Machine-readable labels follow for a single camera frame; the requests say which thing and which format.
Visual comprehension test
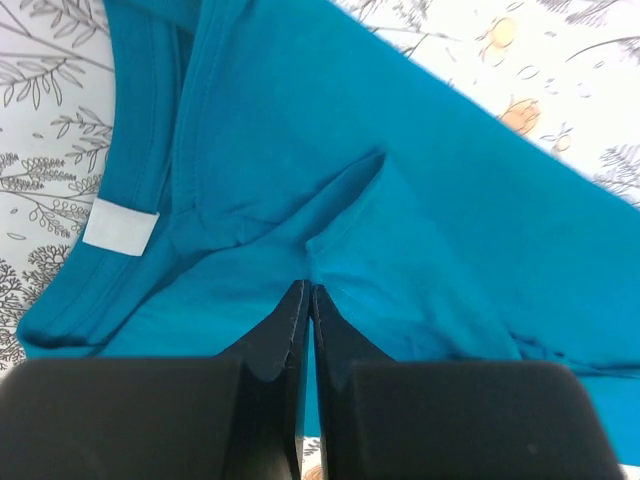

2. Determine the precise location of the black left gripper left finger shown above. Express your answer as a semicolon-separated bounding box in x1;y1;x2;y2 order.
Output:
1;281;307;479

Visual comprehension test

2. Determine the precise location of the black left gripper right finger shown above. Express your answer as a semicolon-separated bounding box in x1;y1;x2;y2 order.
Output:
311;286;622;479

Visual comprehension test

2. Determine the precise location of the teal blue t shirt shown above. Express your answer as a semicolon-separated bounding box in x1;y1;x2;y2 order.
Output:
17;1;639;465

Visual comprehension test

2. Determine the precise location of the floral patterned table mat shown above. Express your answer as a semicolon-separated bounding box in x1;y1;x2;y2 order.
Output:
0;0;640;480

